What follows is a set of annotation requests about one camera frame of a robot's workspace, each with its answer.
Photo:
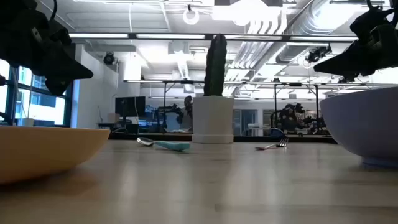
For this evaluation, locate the silver ventilation duct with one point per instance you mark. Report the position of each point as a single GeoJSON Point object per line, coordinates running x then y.
{"type": "Point", "coordinates": [323, 18]}

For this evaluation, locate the white light strip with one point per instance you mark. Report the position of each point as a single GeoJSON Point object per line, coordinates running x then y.
{"type": "Point", "coordinates": [171, 36]}
{"type": "Point", "coordinates": [323, 38]}
{"type": "Point", "coordinates": [98, 35]}
{"type": "Point", "coordinates": [252, 37]}

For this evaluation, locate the cardboard box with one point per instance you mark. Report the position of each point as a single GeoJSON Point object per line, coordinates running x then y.
{"type": "Point", "coordinates": [113, 118]}

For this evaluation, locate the black ceiling-mounted device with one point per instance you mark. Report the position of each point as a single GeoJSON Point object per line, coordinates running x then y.
{"type": "Point", "coordinates": [317, 54]}

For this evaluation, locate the black ceiling spotlight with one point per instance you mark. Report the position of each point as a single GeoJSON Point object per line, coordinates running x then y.
{"type": "Point", "coordinates": [109, 58]}

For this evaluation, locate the black table frame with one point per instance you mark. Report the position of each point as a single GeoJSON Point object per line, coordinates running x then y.
{"type": "Point", "coordinates": [155, 137]}

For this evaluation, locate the black background rig frame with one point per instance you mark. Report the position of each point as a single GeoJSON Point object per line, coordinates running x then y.
{"type": "Point", "coordinates": [164, 105]}
{"type": "Point", "coordinates": [275, 105]}

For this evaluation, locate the lilac bowl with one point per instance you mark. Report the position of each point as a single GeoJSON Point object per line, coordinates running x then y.
{"type": "Point", "coordinates": [367, 124]}

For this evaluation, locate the black background robot arm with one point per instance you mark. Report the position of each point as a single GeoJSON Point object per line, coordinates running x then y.
{"type": "Point", "coordinates": [174, 112]}
{"type": "Point", "coordinates": [289, 116]}

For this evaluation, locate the white hexagonal plant pot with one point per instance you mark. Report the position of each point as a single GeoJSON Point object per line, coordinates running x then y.
{"type": "Point", "coordinates": [213, 121]}

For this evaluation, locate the green cactus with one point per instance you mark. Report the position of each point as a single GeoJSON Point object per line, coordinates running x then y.
{"type": "Point", "coordinates": [215, 68]}

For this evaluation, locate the window with dark frame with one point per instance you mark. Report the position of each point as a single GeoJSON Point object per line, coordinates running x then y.
{"type": "Point", "coordinates": [46, 109]}

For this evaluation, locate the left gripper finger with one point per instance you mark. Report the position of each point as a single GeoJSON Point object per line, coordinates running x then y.
{"type": "Point", "coordinates": [68, 70]}
{"type": "Point", "coordinates": [57, 87]}

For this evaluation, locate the black computer monitor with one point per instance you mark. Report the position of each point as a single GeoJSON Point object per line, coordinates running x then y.
{"type": "Point", "coordinates": [130, 106]}

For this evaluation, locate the orange plate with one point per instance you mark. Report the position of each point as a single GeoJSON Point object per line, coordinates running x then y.
{"type": "Point", "coordinates": [46, 149]}

